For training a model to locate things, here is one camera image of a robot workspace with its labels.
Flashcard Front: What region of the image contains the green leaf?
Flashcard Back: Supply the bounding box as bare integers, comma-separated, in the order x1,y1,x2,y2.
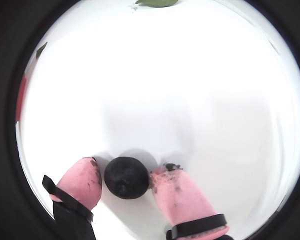
135,0,179,8

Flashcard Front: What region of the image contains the gripper finger with pink tip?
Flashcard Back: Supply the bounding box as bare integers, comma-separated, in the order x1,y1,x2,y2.
149,163,235,240
41,156,104,240

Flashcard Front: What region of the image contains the dark blueberry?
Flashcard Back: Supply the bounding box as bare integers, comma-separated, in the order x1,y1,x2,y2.
104,156,150,200

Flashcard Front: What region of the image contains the red collapsible silicone cup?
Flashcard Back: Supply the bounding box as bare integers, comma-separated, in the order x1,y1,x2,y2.
16,74,29,120

